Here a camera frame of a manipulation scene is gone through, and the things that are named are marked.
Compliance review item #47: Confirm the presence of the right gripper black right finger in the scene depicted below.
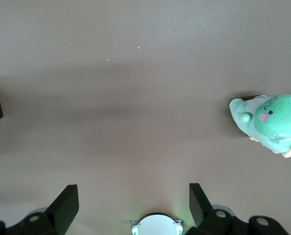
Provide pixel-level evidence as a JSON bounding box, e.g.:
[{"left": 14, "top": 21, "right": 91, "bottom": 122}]
[{"left": 188, "top": 182, "right": 291, "bottom": 235}]

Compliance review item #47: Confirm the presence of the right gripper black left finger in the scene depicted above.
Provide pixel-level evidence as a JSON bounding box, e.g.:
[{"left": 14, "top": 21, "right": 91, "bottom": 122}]
[{"left": 0, "top": 184, "right": 80, "bottom": 235}]

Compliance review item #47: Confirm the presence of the green dinosaur plush toy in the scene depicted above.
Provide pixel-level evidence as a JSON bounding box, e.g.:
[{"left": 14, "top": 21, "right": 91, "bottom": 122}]
[{"left": 228, "top": 94, "right": 291, "bottom": 159}]

